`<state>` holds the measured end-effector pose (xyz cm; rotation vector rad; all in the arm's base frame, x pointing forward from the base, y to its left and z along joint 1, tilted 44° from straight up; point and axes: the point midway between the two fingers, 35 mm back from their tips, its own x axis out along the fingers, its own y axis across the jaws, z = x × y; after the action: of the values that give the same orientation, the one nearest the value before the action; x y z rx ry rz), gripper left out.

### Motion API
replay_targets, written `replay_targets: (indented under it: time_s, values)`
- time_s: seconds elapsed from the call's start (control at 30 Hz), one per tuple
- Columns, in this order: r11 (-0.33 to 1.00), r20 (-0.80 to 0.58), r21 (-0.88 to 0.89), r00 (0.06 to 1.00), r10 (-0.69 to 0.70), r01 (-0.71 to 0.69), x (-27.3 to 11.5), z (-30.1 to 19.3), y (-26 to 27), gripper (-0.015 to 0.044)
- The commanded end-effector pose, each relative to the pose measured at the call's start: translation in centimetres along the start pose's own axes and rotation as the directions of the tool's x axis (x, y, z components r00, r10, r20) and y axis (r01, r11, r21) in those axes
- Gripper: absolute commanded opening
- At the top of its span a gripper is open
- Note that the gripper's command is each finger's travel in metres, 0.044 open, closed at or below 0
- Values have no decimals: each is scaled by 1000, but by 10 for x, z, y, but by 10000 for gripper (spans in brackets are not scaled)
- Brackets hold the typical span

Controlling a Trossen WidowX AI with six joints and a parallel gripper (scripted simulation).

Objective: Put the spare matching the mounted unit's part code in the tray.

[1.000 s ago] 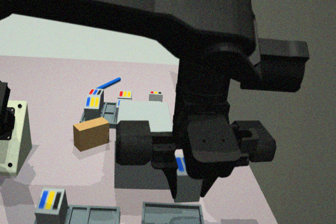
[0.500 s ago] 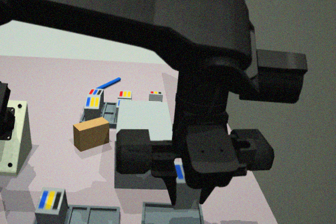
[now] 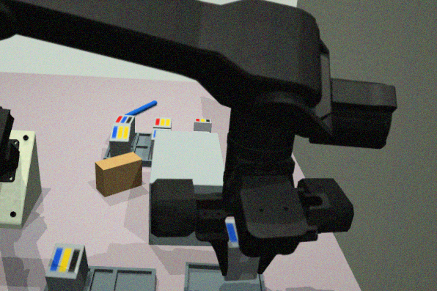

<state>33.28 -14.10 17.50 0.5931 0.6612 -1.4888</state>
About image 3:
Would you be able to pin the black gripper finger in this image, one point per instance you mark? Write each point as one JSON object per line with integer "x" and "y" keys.
{"x": 219, "y": 242}
{"x": 264, "y": 263}

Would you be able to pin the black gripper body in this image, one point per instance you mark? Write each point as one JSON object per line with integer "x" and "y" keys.
{"x": 176, "y": 211}

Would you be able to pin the tan rectangular block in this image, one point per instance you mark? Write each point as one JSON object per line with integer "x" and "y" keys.
{"x": 119, "y": 173}

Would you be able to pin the grey flat panel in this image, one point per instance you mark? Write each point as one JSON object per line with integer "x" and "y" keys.
{"x": 392, "y": 242}

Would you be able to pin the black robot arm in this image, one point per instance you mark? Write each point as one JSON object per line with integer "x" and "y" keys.
{"x": 262, "y": 59}

